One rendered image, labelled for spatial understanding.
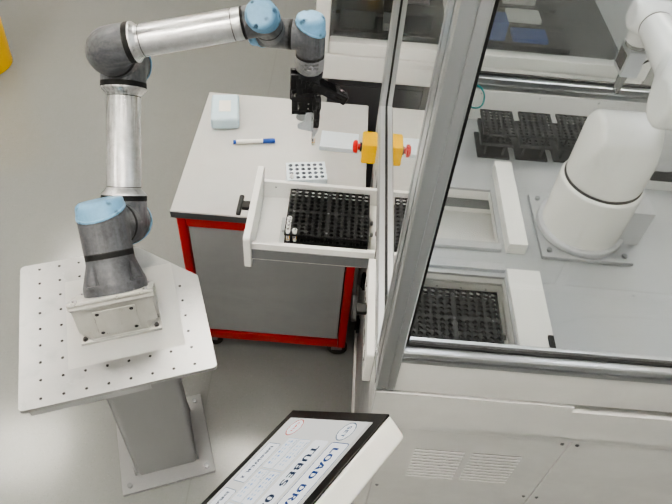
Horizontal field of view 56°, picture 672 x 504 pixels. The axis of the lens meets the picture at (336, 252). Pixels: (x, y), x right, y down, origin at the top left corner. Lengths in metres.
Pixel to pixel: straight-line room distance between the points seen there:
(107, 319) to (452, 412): 0.83
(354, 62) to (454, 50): 1.59
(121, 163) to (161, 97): 2.06
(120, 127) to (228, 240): 0.51
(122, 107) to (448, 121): 1.07
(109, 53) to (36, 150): 1.95
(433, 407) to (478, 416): 0.10
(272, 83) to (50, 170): 1.33
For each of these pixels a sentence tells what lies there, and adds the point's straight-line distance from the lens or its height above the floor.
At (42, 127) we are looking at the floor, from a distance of 3.68.
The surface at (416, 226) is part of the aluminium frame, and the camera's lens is 0.95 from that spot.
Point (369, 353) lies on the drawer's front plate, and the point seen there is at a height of 0.93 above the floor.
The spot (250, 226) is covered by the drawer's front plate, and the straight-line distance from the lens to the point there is 1.63.
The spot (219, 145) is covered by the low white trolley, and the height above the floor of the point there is 0.76.
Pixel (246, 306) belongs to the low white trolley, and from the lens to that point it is 2.26.
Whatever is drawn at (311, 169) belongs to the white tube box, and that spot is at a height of 0.80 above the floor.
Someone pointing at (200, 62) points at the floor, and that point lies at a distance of 4.03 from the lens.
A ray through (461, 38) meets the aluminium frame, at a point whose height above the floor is 1.73.
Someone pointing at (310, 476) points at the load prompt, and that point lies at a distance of 1.02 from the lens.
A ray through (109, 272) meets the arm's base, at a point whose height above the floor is 0.93.
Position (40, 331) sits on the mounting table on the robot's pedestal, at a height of 0.76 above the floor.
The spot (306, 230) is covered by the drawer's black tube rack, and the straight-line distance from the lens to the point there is 1.66.
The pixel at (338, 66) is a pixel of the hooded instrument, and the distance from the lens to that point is 2.36.
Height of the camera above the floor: 2.09
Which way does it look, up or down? 48 degrees down
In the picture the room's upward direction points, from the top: 5 degrees clockwise
